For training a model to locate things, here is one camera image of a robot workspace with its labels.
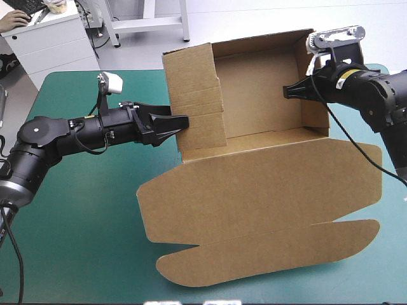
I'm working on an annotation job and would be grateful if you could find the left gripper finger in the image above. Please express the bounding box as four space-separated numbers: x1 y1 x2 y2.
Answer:
139 102 173 116
149 114 191 146

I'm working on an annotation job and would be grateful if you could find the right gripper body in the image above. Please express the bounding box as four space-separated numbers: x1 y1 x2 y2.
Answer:
310 62 367 106

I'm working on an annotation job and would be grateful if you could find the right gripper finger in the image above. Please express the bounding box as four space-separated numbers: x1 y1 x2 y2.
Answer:
282 77 315 100

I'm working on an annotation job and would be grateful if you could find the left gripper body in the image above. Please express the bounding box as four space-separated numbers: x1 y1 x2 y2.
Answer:
100 101 160 148

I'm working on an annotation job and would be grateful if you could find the brown cardboard box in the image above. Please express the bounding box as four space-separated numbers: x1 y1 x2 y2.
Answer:
136 29 383 288

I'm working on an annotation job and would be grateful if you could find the white drawer cabinet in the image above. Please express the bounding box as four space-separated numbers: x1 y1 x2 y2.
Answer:
1 3 101 90

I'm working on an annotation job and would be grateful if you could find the person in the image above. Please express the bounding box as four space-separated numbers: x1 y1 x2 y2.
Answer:
0 9 32 34

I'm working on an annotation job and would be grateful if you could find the black keyboard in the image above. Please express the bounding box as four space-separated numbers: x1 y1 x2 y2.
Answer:
2 0 49 17

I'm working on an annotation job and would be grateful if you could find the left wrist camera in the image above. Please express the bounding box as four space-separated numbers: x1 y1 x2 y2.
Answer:
97 71 124 112

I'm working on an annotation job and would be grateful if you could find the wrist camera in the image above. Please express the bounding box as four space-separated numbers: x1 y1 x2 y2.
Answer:
305 25 367 65
97 71 124 112

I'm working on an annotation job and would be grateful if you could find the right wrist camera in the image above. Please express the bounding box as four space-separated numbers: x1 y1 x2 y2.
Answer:
305 25 367 65

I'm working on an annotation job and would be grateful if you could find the white metal table frame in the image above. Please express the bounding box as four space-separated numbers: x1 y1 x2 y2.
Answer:
104 0 191 49

